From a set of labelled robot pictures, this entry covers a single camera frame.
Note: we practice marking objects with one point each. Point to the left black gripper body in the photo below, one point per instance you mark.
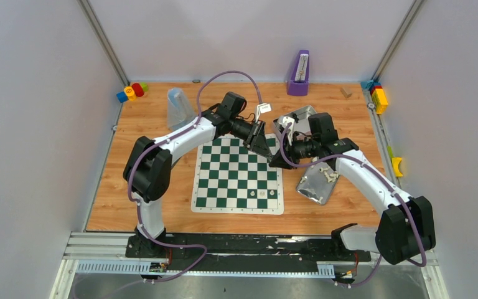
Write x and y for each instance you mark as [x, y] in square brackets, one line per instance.
[254, 134]

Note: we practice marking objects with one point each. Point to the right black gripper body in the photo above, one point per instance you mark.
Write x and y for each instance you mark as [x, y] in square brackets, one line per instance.
[303, 149]

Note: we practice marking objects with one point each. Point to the green white chess mat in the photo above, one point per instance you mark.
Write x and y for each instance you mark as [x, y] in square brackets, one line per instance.
[226, 173]

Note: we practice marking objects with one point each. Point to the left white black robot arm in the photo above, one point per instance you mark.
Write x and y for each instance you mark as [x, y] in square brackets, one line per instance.
[149, 166]

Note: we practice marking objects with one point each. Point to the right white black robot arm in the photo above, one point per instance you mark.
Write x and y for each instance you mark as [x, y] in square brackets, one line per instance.
[406, 228]

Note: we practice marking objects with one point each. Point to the metal tin with black pieces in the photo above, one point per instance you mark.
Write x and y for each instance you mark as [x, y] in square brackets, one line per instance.
[300, 118]

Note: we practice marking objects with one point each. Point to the metal tin with white pieces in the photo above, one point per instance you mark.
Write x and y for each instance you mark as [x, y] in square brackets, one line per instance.
[318, 183]

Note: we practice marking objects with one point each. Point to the translucent blue metronome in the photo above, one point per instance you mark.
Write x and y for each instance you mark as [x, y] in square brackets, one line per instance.
[179, 109]

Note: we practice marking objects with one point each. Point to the small wooden block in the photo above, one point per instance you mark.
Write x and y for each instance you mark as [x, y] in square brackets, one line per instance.
[346, 92]

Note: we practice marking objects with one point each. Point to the purple metronome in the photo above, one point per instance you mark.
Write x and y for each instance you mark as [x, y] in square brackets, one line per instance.
[297, 83]

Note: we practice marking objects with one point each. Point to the colourful block stack right corner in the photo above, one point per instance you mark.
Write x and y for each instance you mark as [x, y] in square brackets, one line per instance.
[377, 93]

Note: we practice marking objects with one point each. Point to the yellow green toy piece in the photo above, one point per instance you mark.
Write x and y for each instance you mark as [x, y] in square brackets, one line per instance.
[395, 162]

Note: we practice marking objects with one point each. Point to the colourful toy blocks left corner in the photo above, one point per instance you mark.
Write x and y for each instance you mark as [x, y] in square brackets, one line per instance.
[132, 92]

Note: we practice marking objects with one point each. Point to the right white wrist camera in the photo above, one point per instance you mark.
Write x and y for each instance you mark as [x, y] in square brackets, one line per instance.
[286, 122]

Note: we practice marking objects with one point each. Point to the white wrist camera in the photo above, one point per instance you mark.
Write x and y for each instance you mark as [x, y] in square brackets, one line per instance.
[261, 109]
[286, 122]

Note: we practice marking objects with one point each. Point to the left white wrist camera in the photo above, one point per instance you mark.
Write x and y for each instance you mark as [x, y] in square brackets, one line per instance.
[261, 109]

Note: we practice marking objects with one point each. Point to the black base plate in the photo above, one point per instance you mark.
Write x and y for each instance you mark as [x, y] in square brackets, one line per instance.
[244, 253]

